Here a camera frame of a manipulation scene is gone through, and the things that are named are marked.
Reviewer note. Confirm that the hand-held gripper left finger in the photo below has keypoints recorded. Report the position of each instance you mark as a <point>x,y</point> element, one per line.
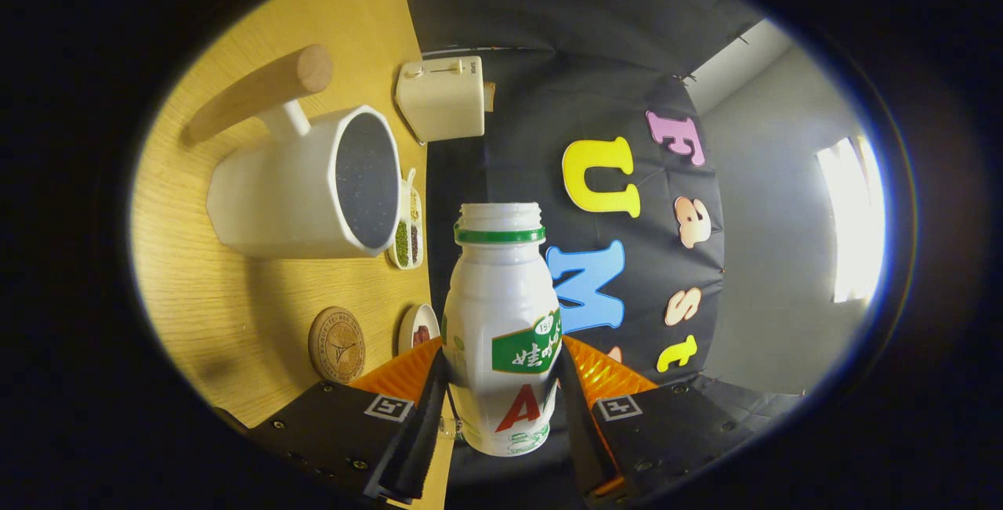
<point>419,435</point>

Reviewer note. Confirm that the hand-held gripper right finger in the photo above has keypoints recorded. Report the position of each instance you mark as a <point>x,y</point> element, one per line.
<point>584,439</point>

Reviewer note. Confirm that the round wooden coaster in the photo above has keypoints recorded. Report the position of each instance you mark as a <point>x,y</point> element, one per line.
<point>337,345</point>

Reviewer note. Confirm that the white juice bottle green label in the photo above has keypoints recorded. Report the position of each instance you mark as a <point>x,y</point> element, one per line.
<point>494,291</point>

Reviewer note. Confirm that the red sausage strip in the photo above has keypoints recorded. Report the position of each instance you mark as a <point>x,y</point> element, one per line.
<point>421,335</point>

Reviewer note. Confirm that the round white plate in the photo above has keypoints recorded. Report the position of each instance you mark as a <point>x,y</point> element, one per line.
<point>407,334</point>

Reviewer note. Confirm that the white divided dish with beans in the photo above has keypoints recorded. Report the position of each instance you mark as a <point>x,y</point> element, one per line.
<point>413,216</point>

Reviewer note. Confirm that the wooden table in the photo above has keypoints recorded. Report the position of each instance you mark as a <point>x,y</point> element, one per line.
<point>235,298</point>

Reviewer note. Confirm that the cream toaster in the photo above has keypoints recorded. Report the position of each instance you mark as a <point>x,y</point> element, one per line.
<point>439,103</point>

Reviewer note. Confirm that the bread slice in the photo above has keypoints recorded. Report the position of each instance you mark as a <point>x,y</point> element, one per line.
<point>490,96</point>

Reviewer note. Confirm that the ceiling light panel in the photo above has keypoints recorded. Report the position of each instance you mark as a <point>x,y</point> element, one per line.
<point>854,220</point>

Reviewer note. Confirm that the black backdrop cloth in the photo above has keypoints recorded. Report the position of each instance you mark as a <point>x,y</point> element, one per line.
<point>533,87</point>

